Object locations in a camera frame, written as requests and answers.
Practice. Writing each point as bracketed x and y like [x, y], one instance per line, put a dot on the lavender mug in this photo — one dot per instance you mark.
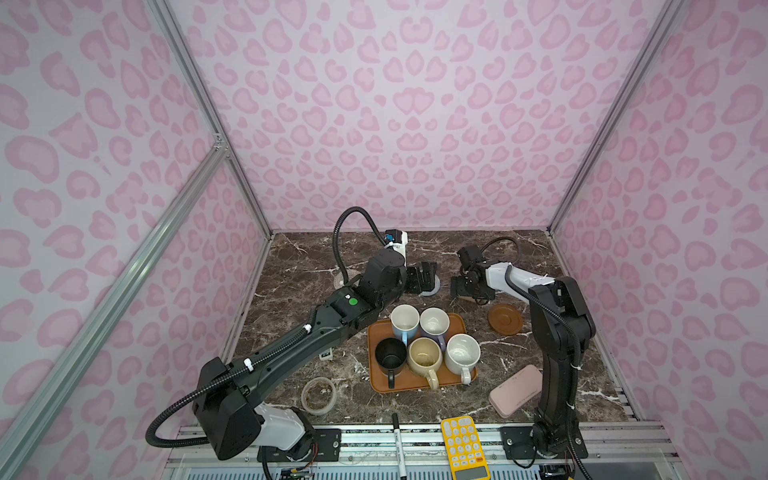
[434, 324]

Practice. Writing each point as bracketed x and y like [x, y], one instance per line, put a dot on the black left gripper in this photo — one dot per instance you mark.
[428, 282]

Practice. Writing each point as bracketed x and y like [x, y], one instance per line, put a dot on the beige ceramic mug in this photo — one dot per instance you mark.
[424, 359]

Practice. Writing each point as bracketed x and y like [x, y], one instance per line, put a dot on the clear tape roll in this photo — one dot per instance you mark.
[319, 396]

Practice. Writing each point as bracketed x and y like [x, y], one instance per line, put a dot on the yellow calculator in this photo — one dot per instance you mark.
[466, 457]

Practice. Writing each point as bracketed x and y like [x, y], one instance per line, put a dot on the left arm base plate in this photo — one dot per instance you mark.
[324, 446]

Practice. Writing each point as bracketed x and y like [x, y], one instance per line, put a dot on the white speckled mug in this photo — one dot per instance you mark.
[462, 354]

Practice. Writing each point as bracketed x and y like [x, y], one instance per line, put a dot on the black mug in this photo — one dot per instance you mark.
[391, 356]

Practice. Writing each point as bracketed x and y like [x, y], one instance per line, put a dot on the aluminium frame diagonal bar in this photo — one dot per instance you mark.
[38, 414]

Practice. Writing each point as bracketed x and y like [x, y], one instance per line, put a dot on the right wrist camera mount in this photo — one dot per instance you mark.
[472, 261]

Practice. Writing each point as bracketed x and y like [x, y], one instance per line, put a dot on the black marker pen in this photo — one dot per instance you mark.
[402, 469]

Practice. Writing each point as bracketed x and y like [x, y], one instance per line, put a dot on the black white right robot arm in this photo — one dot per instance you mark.
[562, 326]

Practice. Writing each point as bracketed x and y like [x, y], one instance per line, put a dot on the cork flower shaped coaster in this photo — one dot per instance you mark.
[483, 300]

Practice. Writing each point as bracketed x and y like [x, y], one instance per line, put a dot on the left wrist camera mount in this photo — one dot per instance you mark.
[396, 240]

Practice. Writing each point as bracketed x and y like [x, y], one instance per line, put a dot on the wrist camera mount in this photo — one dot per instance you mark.
[396, 240]
[472, 261]

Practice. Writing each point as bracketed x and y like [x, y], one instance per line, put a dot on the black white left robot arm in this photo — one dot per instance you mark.
[228, 409]

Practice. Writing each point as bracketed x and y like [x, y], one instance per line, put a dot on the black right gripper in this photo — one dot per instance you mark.
[459, 287]

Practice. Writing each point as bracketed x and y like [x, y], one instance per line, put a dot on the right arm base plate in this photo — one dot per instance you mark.
[517, 443]

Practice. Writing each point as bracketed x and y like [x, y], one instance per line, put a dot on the light blue mug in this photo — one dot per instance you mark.
[405, 322]

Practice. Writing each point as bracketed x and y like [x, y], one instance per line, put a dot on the grey blue woven coaster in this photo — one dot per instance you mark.
[436, 285]

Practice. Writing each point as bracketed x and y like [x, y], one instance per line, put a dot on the pink case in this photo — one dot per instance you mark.
[516, 391]

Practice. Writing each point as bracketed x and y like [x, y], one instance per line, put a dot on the multicolour woven round coaster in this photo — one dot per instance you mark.
[340, 280]

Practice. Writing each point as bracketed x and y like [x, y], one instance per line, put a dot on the brown wooden round coaster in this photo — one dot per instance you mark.
[505, 319]

